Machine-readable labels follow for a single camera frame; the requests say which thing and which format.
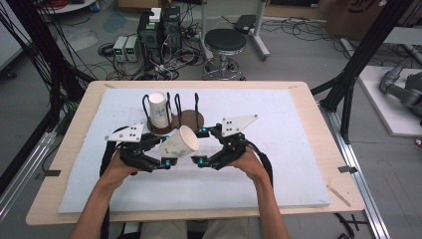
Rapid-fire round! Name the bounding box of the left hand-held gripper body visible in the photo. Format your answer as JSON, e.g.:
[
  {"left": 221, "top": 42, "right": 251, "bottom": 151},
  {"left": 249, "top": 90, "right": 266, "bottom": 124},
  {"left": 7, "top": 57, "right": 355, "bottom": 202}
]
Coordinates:
[{"left": 105, "top": 121, "right": 157, "bottom": 173}]

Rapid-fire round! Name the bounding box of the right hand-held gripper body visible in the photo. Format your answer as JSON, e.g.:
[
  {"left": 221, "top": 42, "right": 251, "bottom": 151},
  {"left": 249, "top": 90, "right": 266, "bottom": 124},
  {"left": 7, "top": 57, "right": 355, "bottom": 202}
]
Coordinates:
[{"left": 211, "top": 114, "right": 260, "bottom": 171}]

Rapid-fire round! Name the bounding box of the single floral paper cup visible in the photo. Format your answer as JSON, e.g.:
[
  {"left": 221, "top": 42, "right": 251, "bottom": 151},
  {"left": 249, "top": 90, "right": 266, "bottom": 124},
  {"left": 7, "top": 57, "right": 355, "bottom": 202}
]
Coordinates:
[{"left": 158, "top": 124, "right": 201, "bottom": 160}]

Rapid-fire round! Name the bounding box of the dark cup holder rack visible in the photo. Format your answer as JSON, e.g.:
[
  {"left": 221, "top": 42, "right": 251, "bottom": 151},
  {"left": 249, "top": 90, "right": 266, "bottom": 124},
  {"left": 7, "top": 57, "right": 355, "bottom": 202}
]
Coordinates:
[{"left": 142, "top": 92, "right": 205, "bottom": 135}]

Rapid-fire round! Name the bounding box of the stack of white paper cups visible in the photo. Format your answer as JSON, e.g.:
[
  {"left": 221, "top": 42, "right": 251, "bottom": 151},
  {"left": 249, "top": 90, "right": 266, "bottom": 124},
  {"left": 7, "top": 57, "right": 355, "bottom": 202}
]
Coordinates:
[{"left": 147, "top": 91, "right": 172, "bottom": 129}]

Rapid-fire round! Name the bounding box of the person's left hand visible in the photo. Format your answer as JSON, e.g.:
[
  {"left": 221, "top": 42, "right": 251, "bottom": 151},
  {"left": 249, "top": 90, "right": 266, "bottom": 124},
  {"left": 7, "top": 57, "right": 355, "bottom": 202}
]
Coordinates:
[{"left": 99, "top": 151, "right": 140, "bottom": 187}]

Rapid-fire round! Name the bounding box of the person's right hand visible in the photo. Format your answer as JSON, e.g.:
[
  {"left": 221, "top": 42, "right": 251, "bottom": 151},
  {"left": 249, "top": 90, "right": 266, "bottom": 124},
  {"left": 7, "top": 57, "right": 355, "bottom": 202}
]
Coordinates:
[{"left": 228, "top": 146, "right": 270, "bottom": 184}]

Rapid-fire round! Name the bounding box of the white foam mat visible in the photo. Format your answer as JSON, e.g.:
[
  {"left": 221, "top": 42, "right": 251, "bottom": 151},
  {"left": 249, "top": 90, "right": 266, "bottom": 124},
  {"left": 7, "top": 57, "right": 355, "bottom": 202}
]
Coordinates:
[{"left": 59, "top": 88, "right": 331, "bottom": 214}]

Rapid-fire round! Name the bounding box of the person's left leg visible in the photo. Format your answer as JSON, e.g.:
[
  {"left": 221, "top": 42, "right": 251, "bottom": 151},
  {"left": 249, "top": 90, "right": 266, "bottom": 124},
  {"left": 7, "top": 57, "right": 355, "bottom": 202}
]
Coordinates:
[{"left": 140, "top": 220, "right": 191, "bottom": 239}]

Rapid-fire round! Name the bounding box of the person's leg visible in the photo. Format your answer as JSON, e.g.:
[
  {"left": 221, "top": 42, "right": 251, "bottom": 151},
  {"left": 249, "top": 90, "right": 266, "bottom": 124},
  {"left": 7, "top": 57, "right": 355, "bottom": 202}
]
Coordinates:
[
  {"left": 140, "top": 220, "right": 191, "bottom": 239},
  {"left": 201, "top": 218, "right": 251, "bottom": 239}
]

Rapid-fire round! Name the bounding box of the person's right leg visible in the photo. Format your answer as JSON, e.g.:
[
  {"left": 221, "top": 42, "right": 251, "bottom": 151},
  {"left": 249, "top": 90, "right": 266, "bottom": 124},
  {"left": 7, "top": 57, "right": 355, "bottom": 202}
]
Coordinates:
[{"left": 201, "top": 218, "right": 251, "bottom": 239}]

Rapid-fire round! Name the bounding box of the grey bench power supply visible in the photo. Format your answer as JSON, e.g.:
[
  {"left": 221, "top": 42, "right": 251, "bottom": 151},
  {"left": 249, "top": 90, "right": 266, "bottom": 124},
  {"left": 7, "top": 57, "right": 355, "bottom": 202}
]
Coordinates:
[
  {"left": 112, "top": 35, "right": 129, "bottom": 64},
  {"left": 124, "top": 35, "right": 140, "bottom": 64}
]

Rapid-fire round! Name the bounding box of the black tape piece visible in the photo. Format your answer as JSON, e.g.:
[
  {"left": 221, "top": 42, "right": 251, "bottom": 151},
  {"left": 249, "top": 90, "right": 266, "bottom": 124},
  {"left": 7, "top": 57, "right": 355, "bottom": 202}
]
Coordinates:
[
  {"left": 337, "top": 164, "right": 359, "bottom": 174},
  {"left": 35, "top": 169, "right": 63, "bottom": 181}
]

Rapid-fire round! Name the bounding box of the black round stool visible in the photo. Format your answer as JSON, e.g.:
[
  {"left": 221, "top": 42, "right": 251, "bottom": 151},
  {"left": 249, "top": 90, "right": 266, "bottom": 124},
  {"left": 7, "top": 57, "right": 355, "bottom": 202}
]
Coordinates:
[{"left": 202, "top": 28, "right": 248, "bottom": 82}]

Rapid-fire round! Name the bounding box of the light wooden table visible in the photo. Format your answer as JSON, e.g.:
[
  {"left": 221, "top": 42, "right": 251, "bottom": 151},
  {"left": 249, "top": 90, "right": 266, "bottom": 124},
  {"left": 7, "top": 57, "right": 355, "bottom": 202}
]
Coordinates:
[{"left": 25, "top": 80, "right": 366, "bottom": 227}]

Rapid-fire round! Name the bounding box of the black computer tower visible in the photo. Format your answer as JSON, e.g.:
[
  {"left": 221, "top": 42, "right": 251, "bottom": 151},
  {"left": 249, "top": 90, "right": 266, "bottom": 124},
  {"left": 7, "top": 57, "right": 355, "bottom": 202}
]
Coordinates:
[
  {"left": 161, "top": 5, "right": 183, "bottom": 52},
  {"left": 136, "top": 11, "right": 163, "bottom": 65}
]

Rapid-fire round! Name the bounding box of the small white box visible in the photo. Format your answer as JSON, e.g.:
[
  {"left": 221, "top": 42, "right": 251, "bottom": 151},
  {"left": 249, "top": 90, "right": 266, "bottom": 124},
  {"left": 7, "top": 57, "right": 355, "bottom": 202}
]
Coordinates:
[{"left": 148, "top": 7, "right": 163, "bottom": 24}]

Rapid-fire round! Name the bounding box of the white round table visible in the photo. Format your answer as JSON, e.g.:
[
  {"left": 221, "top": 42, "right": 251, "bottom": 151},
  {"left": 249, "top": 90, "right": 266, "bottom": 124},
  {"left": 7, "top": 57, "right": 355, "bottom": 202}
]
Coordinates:
[{"left": 37, "top": 0, "right": 100, "bottom": 15}]

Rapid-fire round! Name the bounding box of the white floor platform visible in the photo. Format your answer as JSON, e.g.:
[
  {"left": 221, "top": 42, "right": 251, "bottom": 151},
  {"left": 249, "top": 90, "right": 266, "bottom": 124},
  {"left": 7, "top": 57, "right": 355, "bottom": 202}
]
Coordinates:
[{"left": 357, "top": 65, "right": 422, "bottom": 138}]

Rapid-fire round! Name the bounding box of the brown cardboard box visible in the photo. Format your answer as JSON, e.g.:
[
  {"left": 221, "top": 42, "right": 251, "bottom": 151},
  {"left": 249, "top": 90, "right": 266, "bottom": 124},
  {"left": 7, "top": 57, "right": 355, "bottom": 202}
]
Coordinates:
[{"left": 325, "top": 0, "right": 422, "bottom": 42}]

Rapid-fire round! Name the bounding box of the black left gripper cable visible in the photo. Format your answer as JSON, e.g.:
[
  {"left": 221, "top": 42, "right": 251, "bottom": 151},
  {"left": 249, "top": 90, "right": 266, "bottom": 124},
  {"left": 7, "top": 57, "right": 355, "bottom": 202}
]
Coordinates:
[{"left": 99, "top": 125, "right": 131, "bottom": 239}]

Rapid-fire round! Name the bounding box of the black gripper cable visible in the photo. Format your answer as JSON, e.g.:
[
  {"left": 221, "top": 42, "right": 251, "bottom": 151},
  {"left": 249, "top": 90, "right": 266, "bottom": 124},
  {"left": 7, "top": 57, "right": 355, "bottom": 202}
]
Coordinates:
[
  {"left": 99, "top": 125, "right": 131, "bottom": 239},
  {"left": 244, "top": 140, "right": 275, "bottom": 187}
]

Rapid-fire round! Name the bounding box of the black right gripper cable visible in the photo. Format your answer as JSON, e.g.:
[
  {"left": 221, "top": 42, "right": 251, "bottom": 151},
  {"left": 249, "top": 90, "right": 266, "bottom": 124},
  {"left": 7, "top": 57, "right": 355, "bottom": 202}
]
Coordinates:
[{"left": 244, "top": 140, "right": 275, "bottom": 187}]

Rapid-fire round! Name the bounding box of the black metal frame post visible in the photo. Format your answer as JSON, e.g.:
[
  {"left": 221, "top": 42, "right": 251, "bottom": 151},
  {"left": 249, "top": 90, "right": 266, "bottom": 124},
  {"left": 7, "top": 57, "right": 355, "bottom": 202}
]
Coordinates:
[
  {"left": 311, "top": 0, "right": 416, "bottom": 144},
  {"left": 5, "top": 0, "right": 98, "bottom": 133}
]

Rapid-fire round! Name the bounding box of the aluminium floor rail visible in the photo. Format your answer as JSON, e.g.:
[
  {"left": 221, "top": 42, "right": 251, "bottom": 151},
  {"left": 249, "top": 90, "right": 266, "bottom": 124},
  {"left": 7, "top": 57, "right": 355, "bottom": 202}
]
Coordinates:
[
  {"left": 0, "top": 129, "right": 58, "bottom": 222},
  {"left": 318, "top": 102, "right": 392, "bottom": 239}
]

